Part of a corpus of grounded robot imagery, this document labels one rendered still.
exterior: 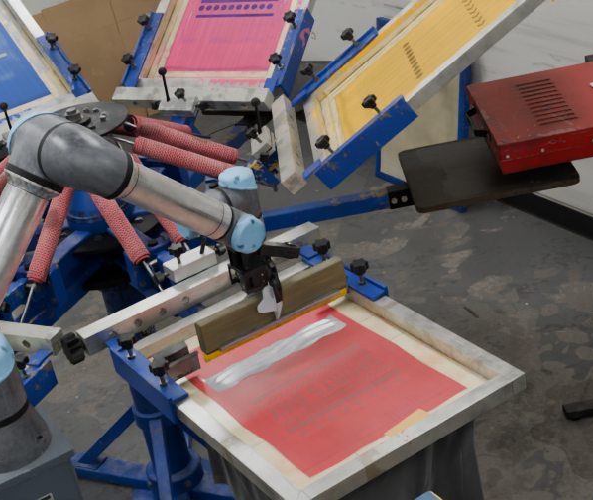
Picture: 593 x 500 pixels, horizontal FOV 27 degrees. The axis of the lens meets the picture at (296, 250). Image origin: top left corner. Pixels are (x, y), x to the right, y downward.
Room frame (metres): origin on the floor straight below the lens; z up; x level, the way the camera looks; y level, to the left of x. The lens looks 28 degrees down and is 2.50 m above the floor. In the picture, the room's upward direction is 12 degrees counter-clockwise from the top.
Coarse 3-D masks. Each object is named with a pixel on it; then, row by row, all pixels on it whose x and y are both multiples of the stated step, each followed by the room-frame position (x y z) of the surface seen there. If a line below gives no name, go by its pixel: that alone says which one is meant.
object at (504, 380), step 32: (192, 320) 2.61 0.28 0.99; (416, 320) 2.41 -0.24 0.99; (448, 352) 2.29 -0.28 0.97; (480, 352) 2.23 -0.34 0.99; (512, 384) 2.11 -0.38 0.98; (192, 416) 2.21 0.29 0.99; (448, 416) 2.03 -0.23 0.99; (224, 448) 2.08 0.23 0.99; (384, 448) 1.97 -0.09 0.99; (416, 448) 1.98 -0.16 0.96; (256, 480) 1.98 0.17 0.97; (288, 480) 1.93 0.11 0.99; (320, 480) 1.91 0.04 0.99; (352, 480) 1.91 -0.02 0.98
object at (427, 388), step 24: (312, 312) 2.59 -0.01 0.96; (336, 312) 2.57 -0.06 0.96; (264, 336) 2.53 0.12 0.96; (288, 336) 2.51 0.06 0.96; (336, 336) 2.46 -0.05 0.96; (360, 336) 2.44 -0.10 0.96; (312, 360) 2.39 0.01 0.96; (408, 360) 2.31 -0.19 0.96; (408, 384) 2.22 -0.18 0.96; (432, 384) 2.20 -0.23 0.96; (456, 384) 2.18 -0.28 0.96; (360, 408) 2.17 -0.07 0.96; (384, 408) 2.15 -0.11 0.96; (408, 408) 2.13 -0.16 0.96; (432, 408) 2.12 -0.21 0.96
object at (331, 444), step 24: (216, 360) 2.47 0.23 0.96; (240, 360) 2.45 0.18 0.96; (288, 360) 2.41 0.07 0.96; (240, 384) 2.35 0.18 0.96; (264, 384) 2.33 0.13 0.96; (240, 408) 2.26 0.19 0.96; (264, 432) 2.15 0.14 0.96; (336, 432) 2.10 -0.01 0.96; (360, 432) 2.09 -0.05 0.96; (384, 432) 2.07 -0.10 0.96; (288, 456) 2.05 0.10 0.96; (312, 456) 2.04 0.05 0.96; (336, 456) 2.02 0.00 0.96
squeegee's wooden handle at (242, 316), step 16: (336, 256) 2.51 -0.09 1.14; (304, 272) 2.46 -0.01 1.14; (320, 272) 2.46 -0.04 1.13; (336, 272) 2.48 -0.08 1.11; (288, 288) 2.42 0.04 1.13; (304, 288) 2.44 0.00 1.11; (320, 288) 2.46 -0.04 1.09; (336, 288) 2.48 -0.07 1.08; (240, 304) 2.38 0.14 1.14; (256, 304) 2.38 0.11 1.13; (288, 304) 2.42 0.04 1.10; (208, 320) 2.33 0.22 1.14; (224, 320) 2.34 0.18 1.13; (240, 320) 2.36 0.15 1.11; (256, 320) 2.38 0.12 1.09; (208, 336) 2.32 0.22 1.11; (224, 336) 2.34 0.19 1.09; (208, 352) 2.32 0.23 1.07
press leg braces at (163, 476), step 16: (128, 416) 3.30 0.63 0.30; (112, 432) 3.34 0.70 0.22; (160, 432) 3.15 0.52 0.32; (192, 432) 3.18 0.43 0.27; (96, 448) 3.39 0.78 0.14; (160, 448) 3.11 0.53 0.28; (80, 464) 3.43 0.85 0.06; (96, 464) 3.41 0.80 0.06; (160, 464) 3.08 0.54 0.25; (160, 480) 3.04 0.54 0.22; (160, 496) 3.01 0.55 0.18
